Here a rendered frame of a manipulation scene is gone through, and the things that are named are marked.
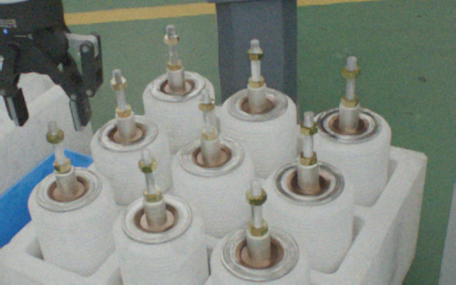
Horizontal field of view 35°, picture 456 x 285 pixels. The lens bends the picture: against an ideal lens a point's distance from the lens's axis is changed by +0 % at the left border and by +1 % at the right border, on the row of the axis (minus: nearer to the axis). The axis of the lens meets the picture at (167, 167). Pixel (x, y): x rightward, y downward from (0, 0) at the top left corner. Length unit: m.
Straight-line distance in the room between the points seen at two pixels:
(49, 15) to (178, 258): 0.27
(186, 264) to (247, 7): 0.50
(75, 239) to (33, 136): 0.35
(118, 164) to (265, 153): 0.18
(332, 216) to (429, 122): 0.60
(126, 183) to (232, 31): 0.37
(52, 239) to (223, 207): 0.19
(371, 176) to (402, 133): 0.44
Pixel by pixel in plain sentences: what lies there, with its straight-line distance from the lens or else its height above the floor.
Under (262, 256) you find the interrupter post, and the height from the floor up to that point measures 0.26.
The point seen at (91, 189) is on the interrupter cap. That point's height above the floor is 0.25.
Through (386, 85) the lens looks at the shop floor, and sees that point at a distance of 1.43.
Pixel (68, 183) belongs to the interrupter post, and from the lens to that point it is 0.79.
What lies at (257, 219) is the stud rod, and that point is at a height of 0.30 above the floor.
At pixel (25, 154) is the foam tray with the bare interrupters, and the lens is 1.11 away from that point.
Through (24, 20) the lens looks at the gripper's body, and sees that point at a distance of 0.66.
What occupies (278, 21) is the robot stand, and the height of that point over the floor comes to 0.24.
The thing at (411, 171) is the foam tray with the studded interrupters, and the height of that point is 0.18.
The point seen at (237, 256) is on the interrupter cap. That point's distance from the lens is 0.69.
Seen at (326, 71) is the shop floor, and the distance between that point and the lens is 1.47.
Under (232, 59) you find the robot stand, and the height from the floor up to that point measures 0.18.
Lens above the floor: 0.74
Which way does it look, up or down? 37 degrees down
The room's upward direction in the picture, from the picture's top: 8 degrees counter-clockwise
